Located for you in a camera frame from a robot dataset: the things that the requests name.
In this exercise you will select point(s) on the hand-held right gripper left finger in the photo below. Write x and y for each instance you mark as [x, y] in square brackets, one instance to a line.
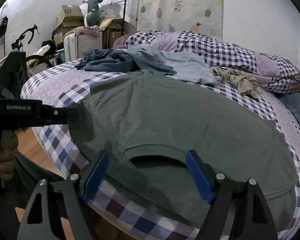
[97, 176]

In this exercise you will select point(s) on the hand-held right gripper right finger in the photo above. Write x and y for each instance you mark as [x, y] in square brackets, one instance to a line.
[197, 177]

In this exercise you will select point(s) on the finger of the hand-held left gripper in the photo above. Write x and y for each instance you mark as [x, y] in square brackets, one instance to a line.
[62, 115]

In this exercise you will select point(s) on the olive green t-shirt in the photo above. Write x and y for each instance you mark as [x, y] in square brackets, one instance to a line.
[177, 120]

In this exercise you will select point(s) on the black clothes rack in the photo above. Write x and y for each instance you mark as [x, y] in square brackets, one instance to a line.
[125, 10]

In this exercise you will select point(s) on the person's left hand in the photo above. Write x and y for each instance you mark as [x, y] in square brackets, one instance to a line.
[5, 161]

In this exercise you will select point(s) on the checked bedsheet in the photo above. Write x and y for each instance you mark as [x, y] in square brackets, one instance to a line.
[60, 87]

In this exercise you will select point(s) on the black bicycle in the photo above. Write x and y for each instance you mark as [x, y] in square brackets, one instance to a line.
[35, 55]

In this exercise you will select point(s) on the teal blue garment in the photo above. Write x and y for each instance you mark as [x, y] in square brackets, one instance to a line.
[107, 63]

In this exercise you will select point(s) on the white striped suitcase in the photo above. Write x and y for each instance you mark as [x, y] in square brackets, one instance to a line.
[77, 46]

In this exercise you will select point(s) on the pink floral cloth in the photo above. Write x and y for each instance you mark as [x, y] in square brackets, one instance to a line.
[87, 31]

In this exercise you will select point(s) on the dark hanging bag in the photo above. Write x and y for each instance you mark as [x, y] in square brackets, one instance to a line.
[3, 26]

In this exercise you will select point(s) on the cardboard box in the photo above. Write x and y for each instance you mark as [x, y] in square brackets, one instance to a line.
[70, 15]

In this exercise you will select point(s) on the beige garment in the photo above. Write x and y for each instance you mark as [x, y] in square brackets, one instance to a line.
[242, 82]

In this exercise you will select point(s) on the green plush toy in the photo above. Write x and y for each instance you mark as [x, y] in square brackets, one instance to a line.
[91, 12]

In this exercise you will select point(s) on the light grey garment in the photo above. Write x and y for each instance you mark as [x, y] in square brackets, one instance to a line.
[190, 67]

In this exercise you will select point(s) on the blue plush pillow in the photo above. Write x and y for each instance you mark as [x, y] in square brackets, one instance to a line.
[297, 115]

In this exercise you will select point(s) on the checked dotted quilt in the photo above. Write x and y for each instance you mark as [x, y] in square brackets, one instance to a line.
[227, 52]

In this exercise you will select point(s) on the pineapple print wall cloth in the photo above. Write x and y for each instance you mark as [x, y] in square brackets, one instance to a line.
[177, 7]

